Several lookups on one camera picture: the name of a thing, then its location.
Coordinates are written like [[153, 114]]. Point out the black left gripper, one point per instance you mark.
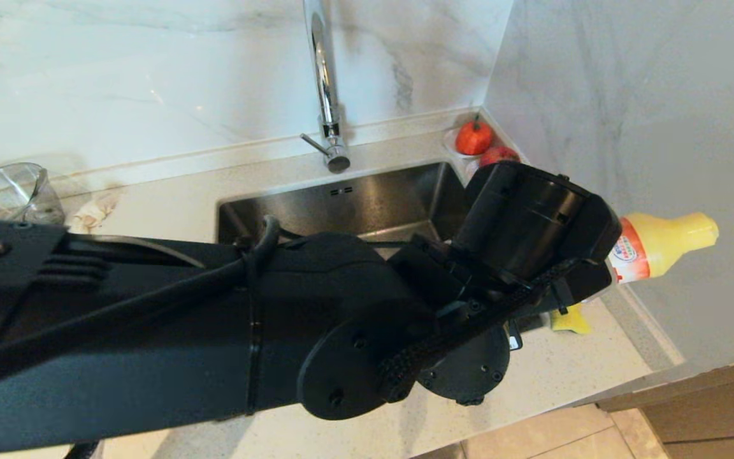
[[520, 223]]

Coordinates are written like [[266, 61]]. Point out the yellow green sponge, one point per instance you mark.
[[574, 324]]

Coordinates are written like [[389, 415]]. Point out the yellow-capped dish soap bottle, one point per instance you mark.
[[666, 245]]

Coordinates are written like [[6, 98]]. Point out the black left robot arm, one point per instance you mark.
[[150, 350]]

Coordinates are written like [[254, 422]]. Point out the stainless steel sink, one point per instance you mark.
[[354, 204]]

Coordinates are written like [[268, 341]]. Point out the red apple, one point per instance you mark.
[[497, 156]]

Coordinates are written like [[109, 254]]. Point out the orange red tomato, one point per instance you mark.
[[474, 137]]

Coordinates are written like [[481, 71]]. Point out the light wooden cabinet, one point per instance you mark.
[[711, 414]]

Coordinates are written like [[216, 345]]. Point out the chrome faucet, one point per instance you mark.
[[325, 95]]

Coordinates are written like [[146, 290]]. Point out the crumpled white paper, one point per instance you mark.
[[93, 213]]

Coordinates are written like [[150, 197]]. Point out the clear glass bowl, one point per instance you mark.
[[4, 188]]

